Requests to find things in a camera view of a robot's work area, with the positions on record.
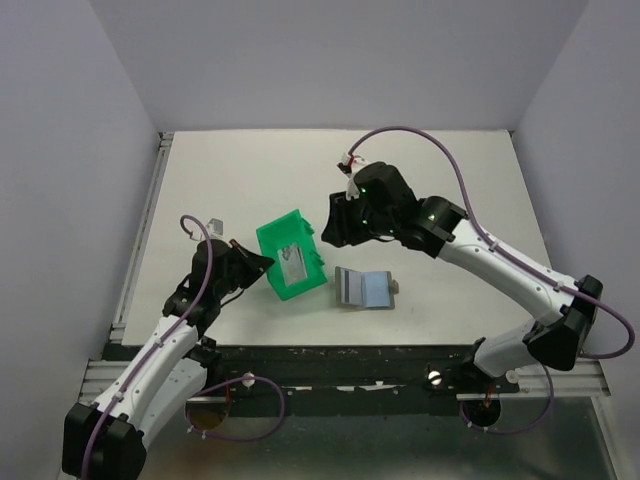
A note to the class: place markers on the aluminium rail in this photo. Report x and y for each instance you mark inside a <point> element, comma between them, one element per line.
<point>586,380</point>
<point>118,325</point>

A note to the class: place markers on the silver magnetic stripe card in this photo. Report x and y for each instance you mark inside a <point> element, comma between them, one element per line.
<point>350,287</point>

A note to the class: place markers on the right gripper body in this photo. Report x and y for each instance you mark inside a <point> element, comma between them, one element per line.
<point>353,223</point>

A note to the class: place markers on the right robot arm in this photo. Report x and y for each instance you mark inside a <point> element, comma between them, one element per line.
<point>378,204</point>

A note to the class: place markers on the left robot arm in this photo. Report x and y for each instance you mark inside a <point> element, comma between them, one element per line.
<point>109,438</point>

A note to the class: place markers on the grey card holder wallet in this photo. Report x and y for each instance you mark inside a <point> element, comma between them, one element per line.
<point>379,289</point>

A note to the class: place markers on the cards in green bin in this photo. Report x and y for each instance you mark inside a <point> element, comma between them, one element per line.
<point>291,260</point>

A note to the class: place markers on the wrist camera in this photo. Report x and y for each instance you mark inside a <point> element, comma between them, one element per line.
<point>214,229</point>
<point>350,165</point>

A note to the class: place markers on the aluminium front rail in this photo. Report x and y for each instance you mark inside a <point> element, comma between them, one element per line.
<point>586,380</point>

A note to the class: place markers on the green plastic bin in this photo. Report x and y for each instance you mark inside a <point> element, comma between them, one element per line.
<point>287,229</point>

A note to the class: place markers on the aluminium left side rail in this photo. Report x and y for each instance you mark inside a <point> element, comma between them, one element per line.
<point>118,325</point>

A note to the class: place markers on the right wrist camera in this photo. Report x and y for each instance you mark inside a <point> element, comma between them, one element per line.
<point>350,165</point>

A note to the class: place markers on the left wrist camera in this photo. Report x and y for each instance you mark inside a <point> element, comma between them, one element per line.
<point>214,229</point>

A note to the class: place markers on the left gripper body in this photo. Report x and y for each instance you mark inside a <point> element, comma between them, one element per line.
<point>233,278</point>

